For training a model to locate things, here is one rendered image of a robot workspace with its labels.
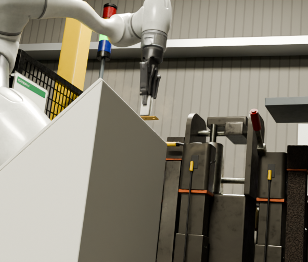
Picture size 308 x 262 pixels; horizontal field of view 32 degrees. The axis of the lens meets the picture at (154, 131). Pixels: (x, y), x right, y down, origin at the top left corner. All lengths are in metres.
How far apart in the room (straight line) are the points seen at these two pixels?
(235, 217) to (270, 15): 2.99
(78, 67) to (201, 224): 1.44
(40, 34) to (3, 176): 3.97
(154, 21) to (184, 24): 2.43
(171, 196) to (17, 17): 0.65
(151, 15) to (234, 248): 0.89
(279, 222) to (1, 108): 0.70
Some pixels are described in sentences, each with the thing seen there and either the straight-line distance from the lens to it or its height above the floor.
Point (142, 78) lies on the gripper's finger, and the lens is 1.78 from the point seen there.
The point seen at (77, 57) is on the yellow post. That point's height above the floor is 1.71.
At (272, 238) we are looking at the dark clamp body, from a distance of 1.33.
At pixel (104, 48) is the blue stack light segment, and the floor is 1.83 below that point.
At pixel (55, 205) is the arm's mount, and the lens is 0.75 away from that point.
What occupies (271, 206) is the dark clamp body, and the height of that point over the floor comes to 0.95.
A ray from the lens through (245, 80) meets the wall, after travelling 3.99.
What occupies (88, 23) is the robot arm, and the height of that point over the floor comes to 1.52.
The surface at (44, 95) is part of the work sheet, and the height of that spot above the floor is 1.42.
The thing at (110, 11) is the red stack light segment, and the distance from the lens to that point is 2.82.
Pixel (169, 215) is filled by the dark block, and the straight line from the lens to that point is 1.40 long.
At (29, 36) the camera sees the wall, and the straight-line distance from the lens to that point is 4.77.
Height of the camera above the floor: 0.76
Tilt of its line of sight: 15 degrees up
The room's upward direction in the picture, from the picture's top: 6 degrees clockwise
